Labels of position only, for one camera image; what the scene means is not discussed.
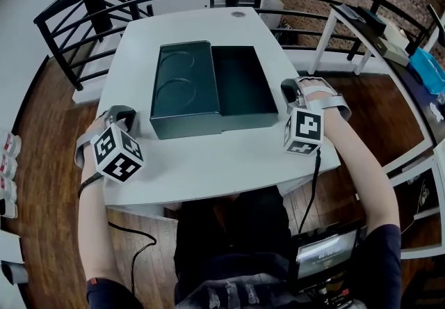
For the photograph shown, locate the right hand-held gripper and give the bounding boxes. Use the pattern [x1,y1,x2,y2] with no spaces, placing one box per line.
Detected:
[280,76,353,156]

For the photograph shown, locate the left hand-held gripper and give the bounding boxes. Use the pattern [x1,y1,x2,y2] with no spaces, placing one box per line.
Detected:
[75,104,145,184]

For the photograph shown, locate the dark green box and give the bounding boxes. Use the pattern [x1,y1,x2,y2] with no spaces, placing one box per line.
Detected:
[211,45,280,132]

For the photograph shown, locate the dark green box lid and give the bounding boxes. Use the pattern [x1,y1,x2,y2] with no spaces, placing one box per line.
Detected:
[149,40,224,141]

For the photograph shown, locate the person's right forearm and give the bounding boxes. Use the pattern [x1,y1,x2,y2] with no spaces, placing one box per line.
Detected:
[321,113,401,244]

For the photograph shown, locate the person's left forearm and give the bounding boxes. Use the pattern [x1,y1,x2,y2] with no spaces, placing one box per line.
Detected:
[77,126,118,290]

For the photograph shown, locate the dark oblong box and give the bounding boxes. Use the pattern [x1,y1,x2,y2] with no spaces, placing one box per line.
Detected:
[360,10,388,34]

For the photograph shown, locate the beige cardboard box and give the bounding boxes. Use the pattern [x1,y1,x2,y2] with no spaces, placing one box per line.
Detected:
[376,35,410,68]

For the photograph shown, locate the person's left hand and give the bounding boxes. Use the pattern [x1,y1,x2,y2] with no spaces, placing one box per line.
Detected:
[88,115,113,134]

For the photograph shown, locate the person's right hand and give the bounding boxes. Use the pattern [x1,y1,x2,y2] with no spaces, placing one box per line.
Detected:
[300,79,335,104]

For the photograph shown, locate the white low cabinet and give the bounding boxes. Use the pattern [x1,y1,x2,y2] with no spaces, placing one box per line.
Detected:
[259,0,285,31]

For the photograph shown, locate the flat black case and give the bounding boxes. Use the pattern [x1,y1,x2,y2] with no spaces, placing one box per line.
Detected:
[340,3,366,23]

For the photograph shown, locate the person's black top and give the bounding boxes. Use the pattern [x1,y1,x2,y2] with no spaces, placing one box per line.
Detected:
[86,184,403,309]

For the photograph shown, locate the small black monitor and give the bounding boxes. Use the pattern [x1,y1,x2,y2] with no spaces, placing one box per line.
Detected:
[289,219,363,296]

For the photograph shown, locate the white furniture corner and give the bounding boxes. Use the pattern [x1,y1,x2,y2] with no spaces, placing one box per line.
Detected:
[0,230,29,286]

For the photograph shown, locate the person's patterned trousers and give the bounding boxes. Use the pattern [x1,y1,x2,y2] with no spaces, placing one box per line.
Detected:
[179,271,300,309]

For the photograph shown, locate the white frame side table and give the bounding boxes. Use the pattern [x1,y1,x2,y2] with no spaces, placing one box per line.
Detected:
[307,3,445,176]

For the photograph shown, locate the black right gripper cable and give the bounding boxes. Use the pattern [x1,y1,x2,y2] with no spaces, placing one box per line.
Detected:
[297,148,323,236]

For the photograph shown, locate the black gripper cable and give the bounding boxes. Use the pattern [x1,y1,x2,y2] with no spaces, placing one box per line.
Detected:
[77,171,158,301]
[297,148,323,236]

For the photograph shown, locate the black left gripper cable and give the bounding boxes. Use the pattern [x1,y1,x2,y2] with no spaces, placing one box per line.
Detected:
[77,171,158,301]

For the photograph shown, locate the white frame shelf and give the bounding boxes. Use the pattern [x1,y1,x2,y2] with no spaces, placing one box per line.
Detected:
[385,138,445,260]

